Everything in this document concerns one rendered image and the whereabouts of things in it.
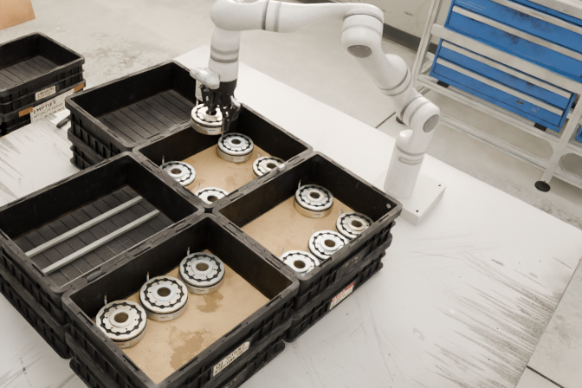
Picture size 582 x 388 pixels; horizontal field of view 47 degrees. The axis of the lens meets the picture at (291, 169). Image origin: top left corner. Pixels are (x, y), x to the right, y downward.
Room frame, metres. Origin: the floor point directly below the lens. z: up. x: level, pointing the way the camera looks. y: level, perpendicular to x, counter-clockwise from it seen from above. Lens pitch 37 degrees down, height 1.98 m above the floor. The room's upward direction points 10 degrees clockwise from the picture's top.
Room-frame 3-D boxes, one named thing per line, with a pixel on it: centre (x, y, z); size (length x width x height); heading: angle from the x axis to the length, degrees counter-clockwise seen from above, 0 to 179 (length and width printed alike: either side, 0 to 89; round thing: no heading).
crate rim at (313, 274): (1.24, -0.06, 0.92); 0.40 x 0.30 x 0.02; 144
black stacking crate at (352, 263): (1.24, -0.06, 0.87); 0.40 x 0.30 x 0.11; 144
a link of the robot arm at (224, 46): (1.45, 0.21, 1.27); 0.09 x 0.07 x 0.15; 178
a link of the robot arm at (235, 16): (1.43, 0.17, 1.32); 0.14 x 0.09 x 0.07; 88
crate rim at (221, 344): (0.92, 0.17, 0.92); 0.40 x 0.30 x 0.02; 144
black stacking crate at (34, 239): (1.10, 0.41, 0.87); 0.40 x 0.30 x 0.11; 144
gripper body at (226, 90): (1.44, 0.21, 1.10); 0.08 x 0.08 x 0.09
